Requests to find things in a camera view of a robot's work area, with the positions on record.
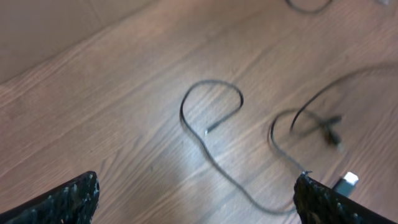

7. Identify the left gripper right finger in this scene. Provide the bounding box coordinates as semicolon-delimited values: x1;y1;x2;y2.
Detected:
293;172;395;224

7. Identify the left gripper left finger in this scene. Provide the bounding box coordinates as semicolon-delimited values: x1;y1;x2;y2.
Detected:
1;171;100;224

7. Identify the black thin cable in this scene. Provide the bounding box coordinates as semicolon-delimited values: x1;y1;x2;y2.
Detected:
284;0;333;15
289;63;398;147

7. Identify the black USB cable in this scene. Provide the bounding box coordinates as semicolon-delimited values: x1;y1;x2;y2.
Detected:
179;79;360;216

